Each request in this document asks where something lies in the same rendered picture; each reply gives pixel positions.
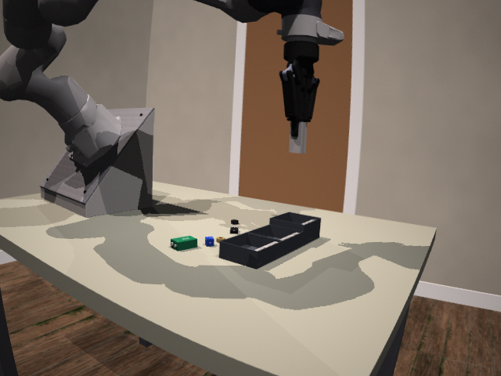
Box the black rack of bins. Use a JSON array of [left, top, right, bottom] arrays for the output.
[[219, 212, 321, 269]]

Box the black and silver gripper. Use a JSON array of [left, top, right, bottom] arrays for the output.
[[279, 41, 319, 154]]

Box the green nine-volt battery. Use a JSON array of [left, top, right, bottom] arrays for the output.
[[171, 236, 197, 251]]

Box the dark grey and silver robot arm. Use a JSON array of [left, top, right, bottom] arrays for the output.
[[0, 0, 344, 167]]

